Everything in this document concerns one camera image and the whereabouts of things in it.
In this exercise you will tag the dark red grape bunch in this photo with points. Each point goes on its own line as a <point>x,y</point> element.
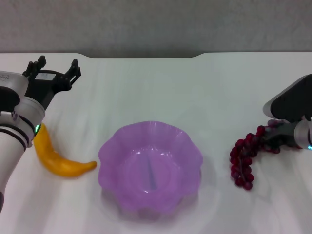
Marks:
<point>241,158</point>

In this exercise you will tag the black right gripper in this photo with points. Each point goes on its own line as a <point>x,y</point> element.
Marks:
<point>284,135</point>

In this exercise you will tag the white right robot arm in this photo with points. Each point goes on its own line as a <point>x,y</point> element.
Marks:
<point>303,132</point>

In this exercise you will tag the purple ruffled plastic bowl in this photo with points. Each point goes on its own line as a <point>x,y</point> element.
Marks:
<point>151,170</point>

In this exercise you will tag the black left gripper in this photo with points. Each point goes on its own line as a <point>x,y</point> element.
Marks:
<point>46,84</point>

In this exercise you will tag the yellow banana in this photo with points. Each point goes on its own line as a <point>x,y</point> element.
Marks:
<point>61,168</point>

